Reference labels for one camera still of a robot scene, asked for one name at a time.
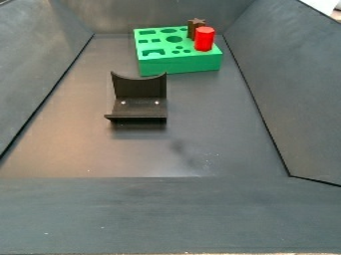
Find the black cradle fixture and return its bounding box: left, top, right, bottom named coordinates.
left=104, top=72, right=168, bottom=122

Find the green shape sorter block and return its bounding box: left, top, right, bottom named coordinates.
left=133, top=26, right=221, bottom=77

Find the red hexagonal peg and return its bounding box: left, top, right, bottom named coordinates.
left=193, top=26, right=215, bottom=52

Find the brown star peg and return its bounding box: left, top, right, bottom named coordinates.
left=187, top=18, right=204, bottom=40

